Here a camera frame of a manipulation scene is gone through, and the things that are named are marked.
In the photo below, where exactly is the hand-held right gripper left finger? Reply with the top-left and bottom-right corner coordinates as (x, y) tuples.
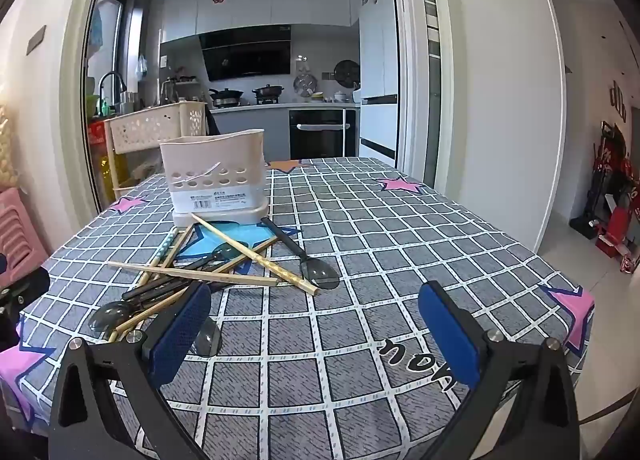
(47, 281), (213, 460)

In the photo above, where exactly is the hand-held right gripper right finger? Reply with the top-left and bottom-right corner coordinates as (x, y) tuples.
(417, 281), (583, 460)

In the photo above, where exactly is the black handled spoon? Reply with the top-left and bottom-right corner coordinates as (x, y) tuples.
(192, 320), (223, 357)
(87, 273), (226, 337)
(259, 217), (341, 291)

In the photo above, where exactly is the light wooden chopstick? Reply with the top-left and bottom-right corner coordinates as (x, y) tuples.
(107, 261), (279, 287)

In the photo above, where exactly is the dark chopstick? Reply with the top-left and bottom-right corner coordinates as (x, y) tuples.
(121, 243), (244, 301)

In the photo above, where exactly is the blue patterned chopstick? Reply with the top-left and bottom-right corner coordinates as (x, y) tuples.
(156, 229), (180, 268)

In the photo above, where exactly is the gold-tipped wooden chopstick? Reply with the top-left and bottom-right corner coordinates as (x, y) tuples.
(191, 213), (320, 297)

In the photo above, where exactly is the beige plastic utensil holder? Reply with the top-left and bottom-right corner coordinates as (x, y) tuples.
(159, 129), (271, 229)

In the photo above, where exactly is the pink plastic chair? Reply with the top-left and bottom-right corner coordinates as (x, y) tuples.
(0, 187), (51, 271)

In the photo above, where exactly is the grey checked star tablecloth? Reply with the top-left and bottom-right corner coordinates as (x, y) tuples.
(0, 156), (596, 460)

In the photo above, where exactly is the beige plastic storage cart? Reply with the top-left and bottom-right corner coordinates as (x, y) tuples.
(104, 101), (211, 201)

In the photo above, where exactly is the red decoration pile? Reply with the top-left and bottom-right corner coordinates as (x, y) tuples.
(570, 123), (640, 273)

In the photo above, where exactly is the kitchen faucet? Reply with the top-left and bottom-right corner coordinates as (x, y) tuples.
(98, 71), (127, 114)

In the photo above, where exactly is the black built-in oven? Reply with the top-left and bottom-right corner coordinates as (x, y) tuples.
(289, 109), (358, 160)

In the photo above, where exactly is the black wok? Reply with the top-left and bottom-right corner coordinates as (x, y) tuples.
(209, 88), (245, 108)

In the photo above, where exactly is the black lidded pot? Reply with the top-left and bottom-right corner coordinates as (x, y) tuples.
(251, 84), (285, 104)

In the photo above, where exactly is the white refrigerator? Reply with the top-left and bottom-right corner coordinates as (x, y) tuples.
(357, 0), (401, 168)

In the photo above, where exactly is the black round hanging pan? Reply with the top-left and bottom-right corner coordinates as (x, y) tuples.
(333, 59), (361, 86)

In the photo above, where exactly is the black range hood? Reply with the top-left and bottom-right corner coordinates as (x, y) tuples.
(199, 25), (292, 82)

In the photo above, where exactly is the dark wall ornament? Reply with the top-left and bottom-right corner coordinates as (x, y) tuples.
(609, 80), (628, 123)

